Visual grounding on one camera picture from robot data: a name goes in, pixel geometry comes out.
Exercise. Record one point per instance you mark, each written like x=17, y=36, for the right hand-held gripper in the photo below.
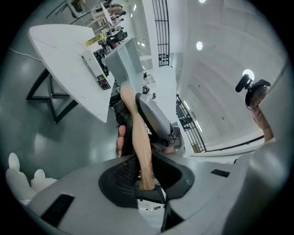
x=178, y=140

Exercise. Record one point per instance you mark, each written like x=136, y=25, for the black office chair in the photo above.
x=117, y=39

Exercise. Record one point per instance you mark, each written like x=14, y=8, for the black wall rail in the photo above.
x=236, y=144

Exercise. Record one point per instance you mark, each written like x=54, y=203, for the white table with black legs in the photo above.
x=64, y=59

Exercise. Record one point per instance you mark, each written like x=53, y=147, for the person's right hand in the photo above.
x=121, y=140

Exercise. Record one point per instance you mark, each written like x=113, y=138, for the black metal railing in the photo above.
x=190, y=124
x=162, y=32

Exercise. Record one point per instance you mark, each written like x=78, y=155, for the round ceiling light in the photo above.
x=248, y=74
x=199, y=46

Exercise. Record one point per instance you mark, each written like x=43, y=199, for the yellow bottle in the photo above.
x=94, y=40

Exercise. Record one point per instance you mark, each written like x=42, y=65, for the black head-mounted camera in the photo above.
x=243, y=83

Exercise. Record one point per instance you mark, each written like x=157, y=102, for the white portable stove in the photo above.
x=93, y=63

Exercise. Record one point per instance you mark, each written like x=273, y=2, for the white plastic object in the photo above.
x=20, y=181

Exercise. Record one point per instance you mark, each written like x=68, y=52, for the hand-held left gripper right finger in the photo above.
x=229, y=202

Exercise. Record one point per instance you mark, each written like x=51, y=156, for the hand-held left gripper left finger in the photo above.
x=87, y=206

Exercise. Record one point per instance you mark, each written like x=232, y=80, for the person's head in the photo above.
x=260, y=112

